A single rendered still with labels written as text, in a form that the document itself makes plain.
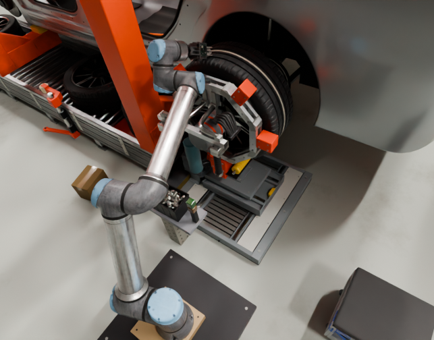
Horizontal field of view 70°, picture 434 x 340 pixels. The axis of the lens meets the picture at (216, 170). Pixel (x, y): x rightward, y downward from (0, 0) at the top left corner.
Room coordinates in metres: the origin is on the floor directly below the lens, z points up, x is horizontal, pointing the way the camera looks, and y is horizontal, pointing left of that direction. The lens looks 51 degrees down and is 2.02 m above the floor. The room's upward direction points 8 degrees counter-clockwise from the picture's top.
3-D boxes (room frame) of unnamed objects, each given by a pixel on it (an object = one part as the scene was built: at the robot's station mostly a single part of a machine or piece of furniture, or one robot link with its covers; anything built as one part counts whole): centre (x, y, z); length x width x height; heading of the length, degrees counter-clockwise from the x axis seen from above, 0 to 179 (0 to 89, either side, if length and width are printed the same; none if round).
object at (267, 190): (1.39, -0.19, 0.13); 0.50 x 0.36 x 0.10; 49
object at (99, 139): (2.67, 1.04, 0.13); 2.47 x 0.85 x 0.27; 49
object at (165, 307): (0.44, 0.32, 0.53); 0.17 x 0.15 x 0.18; 67
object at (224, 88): (1.30, -0.04, 0.85); 0.54 x 0.07 x 0.54; 49
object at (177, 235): (1.07, 0.33, 0.21); 0.10 x 0.10 x 0.42; 49
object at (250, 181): (1.42, -0.15, 0.32); 0.40 x 0.30 x 0.28; 49
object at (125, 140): (2.38, 1.30, 0.28); 2.47 x 0.09 x 0.22; 49
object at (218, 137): (1.14, -0.03, 1.03); 0.19 x 0.18 x 0.11; 139
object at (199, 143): (1.24, 0.01, 0.85); 0.21 x 0.14 x 0.14; 139
